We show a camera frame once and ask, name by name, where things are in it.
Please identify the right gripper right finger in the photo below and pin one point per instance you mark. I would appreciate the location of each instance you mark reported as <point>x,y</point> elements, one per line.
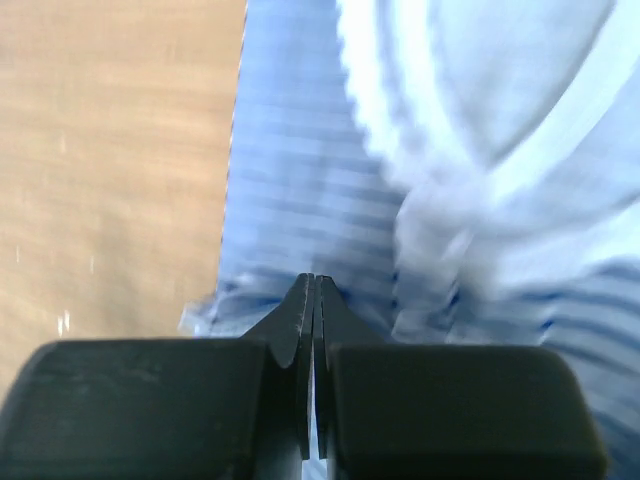
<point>395,411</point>

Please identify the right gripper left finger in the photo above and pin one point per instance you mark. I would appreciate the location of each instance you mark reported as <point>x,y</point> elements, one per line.
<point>226,408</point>

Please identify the blue white striped tank top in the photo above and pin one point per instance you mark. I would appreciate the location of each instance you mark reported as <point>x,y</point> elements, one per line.
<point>511,130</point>

